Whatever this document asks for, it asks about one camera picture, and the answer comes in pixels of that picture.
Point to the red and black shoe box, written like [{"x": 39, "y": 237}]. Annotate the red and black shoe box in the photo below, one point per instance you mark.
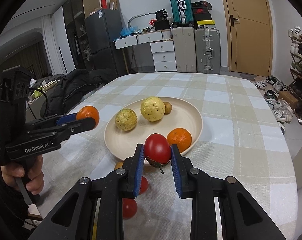
[{"x": 201, "y": 13}]

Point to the wooden shoe rack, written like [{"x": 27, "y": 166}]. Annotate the wooden shoe rack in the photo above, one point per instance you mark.
[{"x": 297, "y": 77}]

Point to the beige suitcase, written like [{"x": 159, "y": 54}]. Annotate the beige suitcase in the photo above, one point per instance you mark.
[{"x": 183, "y": 50}]

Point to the cream round plate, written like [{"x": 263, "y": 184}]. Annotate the cream round plate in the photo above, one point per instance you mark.
[{"x": 186, "y": 120}]

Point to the small cardboard box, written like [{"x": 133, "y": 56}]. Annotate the small cardboard box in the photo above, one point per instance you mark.
[{"x": 288, "y": 100}]

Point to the white wardrobe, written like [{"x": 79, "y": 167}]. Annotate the white wardrobe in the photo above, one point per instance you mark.
[{"x": 62, "y": 42}]

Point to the person's left hand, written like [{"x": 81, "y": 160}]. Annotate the person's left hand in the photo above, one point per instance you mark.
[{"x": 36, "y": 177}]

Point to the large yellow guava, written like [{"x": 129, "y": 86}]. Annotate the large yellow guava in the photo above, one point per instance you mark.
[{"x": 94, "y": 231}]

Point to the small brown fruit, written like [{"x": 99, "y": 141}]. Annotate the small brown fruit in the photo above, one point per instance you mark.
[
  {"x": 168, "y": 107},
  {"x": 119, "y": 166}
]

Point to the wooden door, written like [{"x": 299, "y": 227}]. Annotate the wooden door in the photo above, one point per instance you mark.
[{"x": 248, "y": 42}]

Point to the person's left forearm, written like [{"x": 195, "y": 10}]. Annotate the person's left forearm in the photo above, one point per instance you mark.
[{"x": 6, "y": 205}]

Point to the small black box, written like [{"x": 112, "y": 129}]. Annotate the small black box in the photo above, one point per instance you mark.
[{"x": 161, "y": 14}]

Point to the silver suitcase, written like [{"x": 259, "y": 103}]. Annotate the silver suitcase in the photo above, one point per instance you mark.
[{"x": 207, "y": 52}]

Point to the black bag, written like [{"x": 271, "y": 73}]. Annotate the black bag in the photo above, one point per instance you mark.
[{"x": 162, "y": 25}]

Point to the blue plastic bag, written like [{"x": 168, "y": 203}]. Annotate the blue plastic bag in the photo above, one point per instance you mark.
[{"x": 127, "y": 31}]

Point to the black and yellow box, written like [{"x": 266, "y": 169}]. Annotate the black and yellow box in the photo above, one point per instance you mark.
[{"x": 205, "y": 24}]

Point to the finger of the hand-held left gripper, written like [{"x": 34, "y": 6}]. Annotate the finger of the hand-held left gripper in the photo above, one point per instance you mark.
[
  {"x": 66, "y": 118},
  {"x": 81, "y": 126}
]

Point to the teal suitcase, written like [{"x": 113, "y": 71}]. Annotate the teal suitcase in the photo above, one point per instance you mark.
[{"x": 181, "y": 7}]

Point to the rows of assorted shoes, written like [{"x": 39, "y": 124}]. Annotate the rows of assorted shoes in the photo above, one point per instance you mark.
[{"x": 299, "y": 50}]

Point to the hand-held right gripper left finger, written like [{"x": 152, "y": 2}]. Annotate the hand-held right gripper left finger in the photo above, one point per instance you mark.
[{"x": 139, "y": 170}]

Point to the red tomato with stem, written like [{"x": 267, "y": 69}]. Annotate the red tomato with stem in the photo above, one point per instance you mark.
[{"x": 157, "y": 150}]

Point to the checked beige tablecloth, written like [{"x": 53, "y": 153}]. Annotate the checked beige tablecloth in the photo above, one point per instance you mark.
[{"x": 228, "y": 130}]

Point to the orange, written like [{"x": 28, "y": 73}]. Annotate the orange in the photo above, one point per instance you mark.
[
  {"x": 87, "y": 112},
  {"x": 179, "y": 138}
]

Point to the open cardboard box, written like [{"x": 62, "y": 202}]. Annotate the open cardboard box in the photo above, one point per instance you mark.
[{"x": 34, "y": 107}]

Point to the dark grey fridge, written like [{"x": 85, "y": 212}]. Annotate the dark grey fridge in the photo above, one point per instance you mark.
[{"x": 103, "y": 35}]

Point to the black jacket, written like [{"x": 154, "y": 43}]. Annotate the black jacket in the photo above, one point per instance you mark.
[{"x": 73, "y": 87}]

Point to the tall cardboard box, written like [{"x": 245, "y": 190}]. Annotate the tall cardboard box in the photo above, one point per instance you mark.
[{"x": 113, "y": 2}]

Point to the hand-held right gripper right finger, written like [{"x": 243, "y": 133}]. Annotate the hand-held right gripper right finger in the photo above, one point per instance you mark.
[{"x": 176, "y": 172}]

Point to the pile of white sneakers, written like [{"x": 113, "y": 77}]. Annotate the pile of white sneakers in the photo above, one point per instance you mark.
[{"x": 276, "y": 105}]

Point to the tall dark cabinet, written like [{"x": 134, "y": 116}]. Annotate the tall dark cabinet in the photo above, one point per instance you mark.
[{"x": 73, "y": 30}]

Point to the white drawer cabinet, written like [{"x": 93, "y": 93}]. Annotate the white drawer cabinet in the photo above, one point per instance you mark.
[{"x": 163, "y": 56}]

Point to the white desk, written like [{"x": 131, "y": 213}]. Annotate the white desk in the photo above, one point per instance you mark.
[{"x": 131, "y": 40}]

